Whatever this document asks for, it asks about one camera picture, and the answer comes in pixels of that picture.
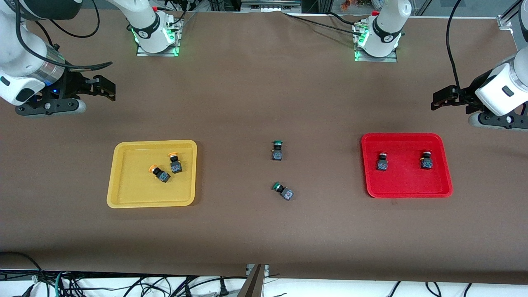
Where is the yellow push button switch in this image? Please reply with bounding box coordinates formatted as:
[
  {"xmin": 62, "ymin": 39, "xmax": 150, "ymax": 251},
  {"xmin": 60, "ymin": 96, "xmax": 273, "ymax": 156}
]
[
  {"xmin": 168, "ymin": 152, "xmax": 184, "ymax": 174},
  {"xmin": 148, "ymin": 164, "xmax": 172, "ymax": 184}
]

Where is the aluminium corner profile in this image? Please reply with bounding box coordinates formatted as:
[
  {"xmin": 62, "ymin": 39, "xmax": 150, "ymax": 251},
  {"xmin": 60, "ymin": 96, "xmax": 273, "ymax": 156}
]
[{"xmin": 497, "ymin": 0, "xmax": 523, "ymax": 30}]

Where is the red plastic tray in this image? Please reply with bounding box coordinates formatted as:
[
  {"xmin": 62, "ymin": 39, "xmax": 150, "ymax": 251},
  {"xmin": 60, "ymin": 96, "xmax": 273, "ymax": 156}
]
[{"xmin": 361, "ymin": 133, "xmax": 453, "ymax": 199}]

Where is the yellow plastic tray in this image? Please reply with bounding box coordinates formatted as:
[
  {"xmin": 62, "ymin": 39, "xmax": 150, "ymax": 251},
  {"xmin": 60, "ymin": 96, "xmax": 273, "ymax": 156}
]
[{"xmin": 106, "ymin": 140, "xmax": 198, "ymax": 209}]

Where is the brown table cover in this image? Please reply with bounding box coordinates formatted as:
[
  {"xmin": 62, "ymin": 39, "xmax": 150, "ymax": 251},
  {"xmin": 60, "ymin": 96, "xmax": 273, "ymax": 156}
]
[{"xmin": 0, "ymin": 8, "xmax": 528, "ymax": 285}]

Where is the dark brown beam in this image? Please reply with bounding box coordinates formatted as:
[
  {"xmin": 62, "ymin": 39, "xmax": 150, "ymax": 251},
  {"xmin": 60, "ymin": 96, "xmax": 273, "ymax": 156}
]
[{"xmin": 237, "ymin": 265, "xmax": 265, "ymax": 297}]

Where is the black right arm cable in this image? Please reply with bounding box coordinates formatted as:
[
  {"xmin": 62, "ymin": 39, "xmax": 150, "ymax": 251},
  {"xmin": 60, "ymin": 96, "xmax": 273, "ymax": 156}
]
[{"xmin": 14, "ymin": 0, "xmax": 113, "ymax": 73}]

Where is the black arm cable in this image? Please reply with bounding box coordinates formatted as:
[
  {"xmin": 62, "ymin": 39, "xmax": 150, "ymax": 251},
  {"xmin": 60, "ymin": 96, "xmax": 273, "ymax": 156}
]
[
  {"xmin": 446, "ymin": 0, "xmax": 466, "ymax": 94},
  {"xmin": 14, "ymin": 0, "xmax": 113, "ymax": 73}
]

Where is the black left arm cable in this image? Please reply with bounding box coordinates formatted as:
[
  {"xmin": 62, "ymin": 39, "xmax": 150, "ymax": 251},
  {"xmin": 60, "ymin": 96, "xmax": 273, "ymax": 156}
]
[{"xmin": 446, "ymin": 0, "xmax": 466, "ymax": 94}]

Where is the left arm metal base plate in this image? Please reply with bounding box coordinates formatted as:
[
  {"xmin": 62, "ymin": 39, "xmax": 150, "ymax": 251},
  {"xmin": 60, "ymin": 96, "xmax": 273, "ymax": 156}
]
[{"xmin": 354, "ymin": 24, "xmax": 398, "ymax": 63}]

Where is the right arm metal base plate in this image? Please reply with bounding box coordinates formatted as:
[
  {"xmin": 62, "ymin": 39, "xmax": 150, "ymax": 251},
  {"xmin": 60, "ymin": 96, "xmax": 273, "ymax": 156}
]
[{"xmin": 136, "ymin": 16, "xmax": 184, "ymax": 57}]

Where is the short black table cable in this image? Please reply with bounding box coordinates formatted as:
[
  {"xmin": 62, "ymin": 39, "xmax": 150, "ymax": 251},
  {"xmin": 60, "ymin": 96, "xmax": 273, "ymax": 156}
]
[{"xmin": 328, "ymin": 12, "xmax": 360, "ymax": 25}]

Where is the long black table cable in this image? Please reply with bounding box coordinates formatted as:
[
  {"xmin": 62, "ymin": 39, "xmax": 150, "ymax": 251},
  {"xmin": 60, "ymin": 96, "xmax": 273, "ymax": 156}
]
[{"xmin": 283, "ymin": 12, "xmax": 359, "ymax": 33}]

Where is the black arched floor cable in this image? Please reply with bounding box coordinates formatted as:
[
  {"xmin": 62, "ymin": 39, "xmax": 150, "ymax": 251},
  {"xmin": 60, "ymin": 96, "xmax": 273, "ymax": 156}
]
[{"xmin": 0, "ymin": 251, "xmax": 46, "ymax": 297}]

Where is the silver metal rail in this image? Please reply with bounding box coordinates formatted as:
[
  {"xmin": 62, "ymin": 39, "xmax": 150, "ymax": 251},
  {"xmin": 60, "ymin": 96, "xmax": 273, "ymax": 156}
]
[{"xmin": 241, "ymin": 0, "xmax": 302, "ymax": 11}]

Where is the silver metal bracket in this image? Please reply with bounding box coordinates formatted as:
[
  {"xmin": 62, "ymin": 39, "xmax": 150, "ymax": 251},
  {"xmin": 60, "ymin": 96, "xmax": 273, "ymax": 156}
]
[{"xmin": 246, "ymin": 264, "xmax": 269, "ymax": 278}]

